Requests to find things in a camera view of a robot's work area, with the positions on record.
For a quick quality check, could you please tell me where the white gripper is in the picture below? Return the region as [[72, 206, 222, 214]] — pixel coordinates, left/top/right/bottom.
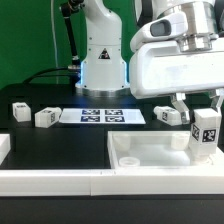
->
[[129, 41, 224, 124]]

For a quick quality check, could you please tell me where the white sheet with tag markers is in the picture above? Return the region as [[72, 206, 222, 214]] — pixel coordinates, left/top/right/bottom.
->
[[60, 108, 145, 124]]

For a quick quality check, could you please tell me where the white square table top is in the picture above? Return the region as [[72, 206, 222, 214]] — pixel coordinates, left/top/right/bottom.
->
[[107, 131, 224, 169]]

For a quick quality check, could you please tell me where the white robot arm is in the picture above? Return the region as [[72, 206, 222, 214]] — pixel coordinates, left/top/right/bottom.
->
[[60, 0, 224, 123]]

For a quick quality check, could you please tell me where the white left fence wall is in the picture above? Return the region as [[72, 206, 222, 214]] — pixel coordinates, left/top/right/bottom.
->
[[0, 134, 11, 165]]

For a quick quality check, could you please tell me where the white front fence wall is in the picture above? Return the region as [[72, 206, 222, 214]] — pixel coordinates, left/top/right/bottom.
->
[[0, 169, 224, 196]]

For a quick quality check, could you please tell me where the white fence wall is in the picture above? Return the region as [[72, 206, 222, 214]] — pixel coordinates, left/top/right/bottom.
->
[[0, 134, 11, 165], [0, 169, 224, 196]]

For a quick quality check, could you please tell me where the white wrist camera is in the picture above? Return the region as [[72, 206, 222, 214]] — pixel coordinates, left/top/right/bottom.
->
[[130, 12, 188, 52]]

